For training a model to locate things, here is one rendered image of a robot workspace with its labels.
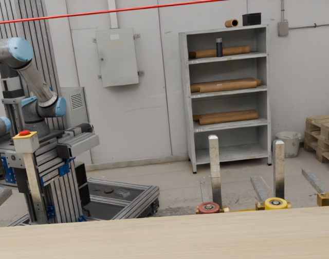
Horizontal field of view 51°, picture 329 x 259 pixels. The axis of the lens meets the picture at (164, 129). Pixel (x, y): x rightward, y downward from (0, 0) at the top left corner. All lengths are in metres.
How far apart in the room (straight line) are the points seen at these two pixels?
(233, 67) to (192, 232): 3.14
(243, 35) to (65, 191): 2.66
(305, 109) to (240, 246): 3.55
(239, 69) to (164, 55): 0.90
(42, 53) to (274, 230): 1.81
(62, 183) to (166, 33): 2.20
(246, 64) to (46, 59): 2.49
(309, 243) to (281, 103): 3.36
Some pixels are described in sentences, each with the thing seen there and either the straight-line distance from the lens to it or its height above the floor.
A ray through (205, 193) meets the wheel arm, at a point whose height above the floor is 0.83.
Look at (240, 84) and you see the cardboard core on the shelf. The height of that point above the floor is 0.95.
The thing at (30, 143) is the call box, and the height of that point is 1.19.
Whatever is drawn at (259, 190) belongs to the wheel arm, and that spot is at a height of 0.83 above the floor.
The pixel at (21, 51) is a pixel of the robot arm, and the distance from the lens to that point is 1.80.
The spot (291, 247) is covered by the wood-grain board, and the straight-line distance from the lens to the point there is 1.15.
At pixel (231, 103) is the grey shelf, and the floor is 0.68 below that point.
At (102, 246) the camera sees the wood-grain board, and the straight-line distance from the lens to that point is 1.20.
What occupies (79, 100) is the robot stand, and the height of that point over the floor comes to 1.14.
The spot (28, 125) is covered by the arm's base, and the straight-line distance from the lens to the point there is 2.15.
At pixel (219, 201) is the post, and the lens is 1.43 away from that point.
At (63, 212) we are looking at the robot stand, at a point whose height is 0.39.
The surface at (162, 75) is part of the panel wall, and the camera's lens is 4.06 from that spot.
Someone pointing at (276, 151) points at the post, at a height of 1.08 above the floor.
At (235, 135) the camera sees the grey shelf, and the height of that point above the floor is 0.26.
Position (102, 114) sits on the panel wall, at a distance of 4.17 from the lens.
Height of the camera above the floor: 1.55
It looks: 16 degrees down
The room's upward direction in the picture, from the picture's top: 6 degrees counter-clockwise
